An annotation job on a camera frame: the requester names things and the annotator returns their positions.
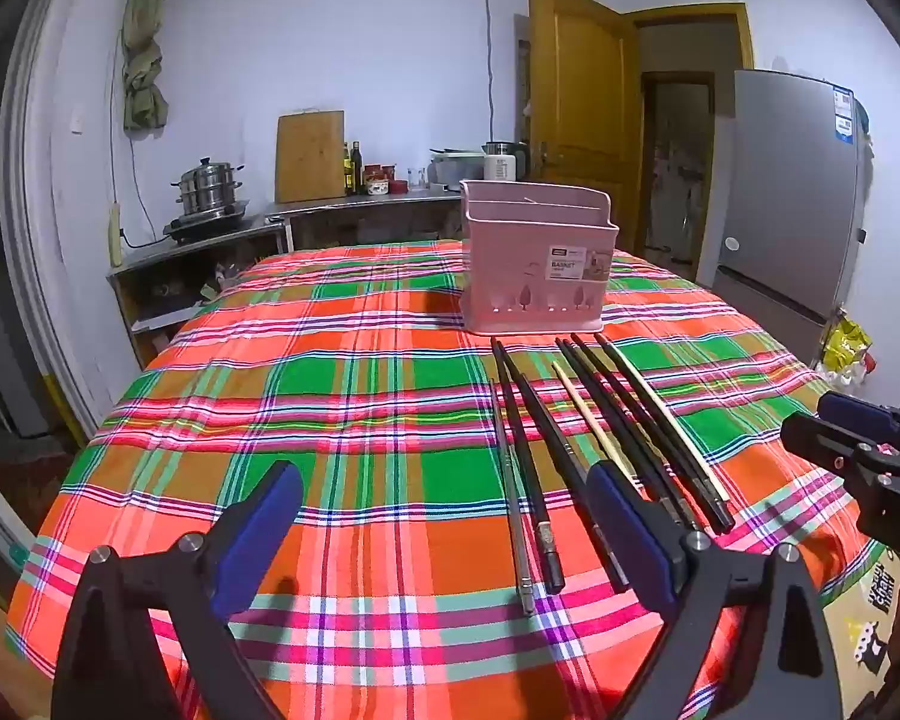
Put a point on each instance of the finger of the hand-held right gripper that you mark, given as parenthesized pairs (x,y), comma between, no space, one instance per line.
(859,411)
(825,439)

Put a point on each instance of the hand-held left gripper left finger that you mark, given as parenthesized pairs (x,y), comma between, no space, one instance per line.
(262,532)

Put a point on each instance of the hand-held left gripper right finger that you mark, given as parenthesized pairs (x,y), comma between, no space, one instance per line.
(630,532)

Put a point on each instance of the silver metal chopstick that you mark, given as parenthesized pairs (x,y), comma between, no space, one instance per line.
(511,495)

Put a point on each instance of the pink plastic utensil basket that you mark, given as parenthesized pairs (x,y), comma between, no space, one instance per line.
(525,270)

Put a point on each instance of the yellow plastic bag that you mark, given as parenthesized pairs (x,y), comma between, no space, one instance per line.
(847,341)

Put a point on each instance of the printed cardboard box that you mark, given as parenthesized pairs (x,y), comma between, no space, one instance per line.
(870,615)

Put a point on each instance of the plaid tablecloth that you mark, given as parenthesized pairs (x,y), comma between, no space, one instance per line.
(345,405)

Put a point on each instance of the silver refrigerator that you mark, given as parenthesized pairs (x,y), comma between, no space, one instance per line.
(787,202)

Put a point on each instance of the low steel shelf unit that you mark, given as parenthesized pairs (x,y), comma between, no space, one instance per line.
(180,255)

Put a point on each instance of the black induction cooker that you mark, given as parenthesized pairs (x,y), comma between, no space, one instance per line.
(210,226)

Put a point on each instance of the beige power strip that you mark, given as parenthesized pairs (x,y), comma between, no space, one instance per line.
(115,236)

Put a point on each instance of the steel counter table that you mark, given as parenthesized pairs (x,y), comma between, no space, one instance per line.
(360,202)

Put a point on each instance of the steel steamer pot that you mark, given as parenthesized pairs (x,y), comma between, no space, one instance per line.
(206,191)

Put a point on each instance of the red lid jar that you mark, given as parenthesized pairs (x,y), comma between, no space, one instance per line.
(378,181)

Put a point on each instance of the yellow oil bottle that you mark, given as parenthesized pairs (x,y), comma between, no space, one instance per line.
(347,172)

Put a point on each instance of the small red jar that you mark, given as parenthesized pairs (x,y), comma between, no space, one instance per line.
(399,181)

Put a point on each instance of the wooden cutting board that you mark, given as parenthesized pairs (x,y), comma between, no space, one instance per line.
(307,157)

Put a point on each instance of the clear drinking glass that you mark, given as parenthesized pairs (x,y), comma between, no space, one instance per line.
(418,178)

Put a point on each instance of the white electric kettle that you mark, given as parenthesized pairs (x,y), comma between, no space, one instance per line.
(501,163)

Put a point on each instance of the yellow wooden door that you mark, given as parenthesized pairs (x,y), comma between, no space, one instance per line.
(577,105)

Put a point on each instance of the green hanging cloth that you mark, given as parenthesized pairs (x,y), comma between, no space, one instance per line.
(142,75)

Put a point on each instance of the white door frame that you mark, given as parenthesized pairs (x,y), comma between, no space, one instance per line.
(37,240)

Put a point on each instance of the yellow door frame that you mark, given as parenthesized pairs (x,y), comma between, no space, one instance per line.
(742,37)

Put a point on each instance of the white wall switch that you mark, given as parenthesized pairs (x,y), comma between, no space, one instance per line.
(77,120)

